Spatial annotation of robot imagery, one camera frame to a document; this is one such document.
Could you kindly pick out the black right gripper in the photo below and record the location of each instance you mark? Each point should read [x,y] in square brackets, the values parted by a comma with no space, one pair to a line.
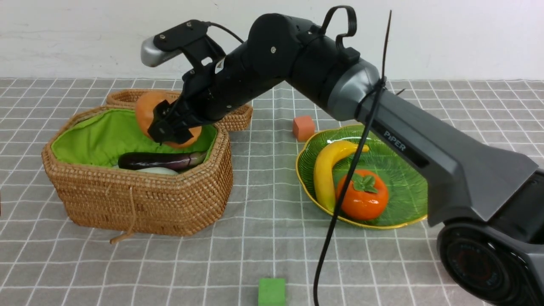
[208,95]

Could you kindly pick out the brown potato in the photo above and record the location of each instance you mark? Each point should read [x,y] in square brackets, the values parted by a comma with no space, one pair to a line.
[144,109]

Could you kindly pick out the white radish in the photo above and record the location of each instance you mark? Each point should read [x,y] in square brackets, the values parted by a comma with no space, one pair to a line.
[159,170]

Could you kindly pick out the dark purple eggplant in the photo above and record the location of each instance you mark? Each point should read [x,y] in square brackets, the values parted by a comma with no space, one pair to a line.
[174,161]

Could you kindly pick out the yellow banana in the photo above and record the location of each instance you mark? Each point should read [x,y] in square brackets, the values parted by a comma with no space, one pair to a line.
[325,190]

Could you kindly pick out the orange persimmon green leaves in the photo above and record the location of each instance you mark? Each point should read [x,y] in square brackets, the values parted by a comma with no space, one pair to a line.
[367,196]

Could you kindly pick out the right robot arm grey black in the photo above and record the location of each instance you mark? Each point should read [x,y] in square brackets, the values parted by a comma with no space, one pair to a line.
[489,199]

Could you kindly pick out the woven rattan basket lid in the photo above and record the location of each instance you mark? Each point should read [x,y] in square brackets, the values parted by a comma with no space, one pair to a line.
[239,119]

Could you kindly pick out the woven rattan basket green lining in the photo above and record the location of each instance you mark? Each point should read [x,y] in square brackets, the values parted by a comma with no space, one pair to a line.
[81,162]

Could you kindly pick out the orange foam cube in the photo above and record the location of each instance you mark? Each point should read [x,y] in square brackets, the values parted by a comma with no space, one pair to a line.
[303,128]

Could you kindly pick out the grey checked tablecloth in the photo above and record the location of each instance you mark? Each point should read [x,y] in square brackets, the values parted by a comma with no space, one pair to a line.
[269,229]

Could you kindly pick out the green foam cube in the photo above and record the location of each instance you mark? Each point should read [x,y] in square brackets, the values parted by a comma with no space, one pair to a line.
[272,292]

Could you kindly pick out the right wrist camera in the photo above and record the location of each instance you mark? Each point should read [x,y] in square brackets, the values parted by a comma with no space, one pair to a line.
[189,38]

